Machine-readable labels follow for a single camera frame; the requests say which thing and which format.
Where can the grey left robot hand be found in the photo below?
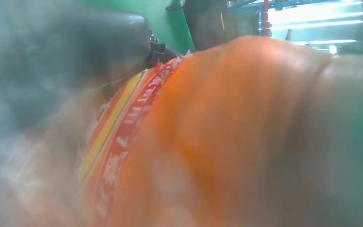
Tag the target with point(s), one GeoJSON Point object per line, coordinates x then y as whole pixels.
{"type": "Point", "coordinates": [59, 53]}

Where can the orange detergent bottle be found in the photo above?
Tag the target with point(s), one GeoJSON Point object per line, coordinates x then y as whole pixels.
{"type": "Point", "coordinates": [216, 125]}

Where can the blue metal rack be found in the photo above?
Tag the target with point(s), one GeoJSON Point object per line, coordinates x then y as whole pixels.
{"type": "Point", "coordinates": [294, 4]}

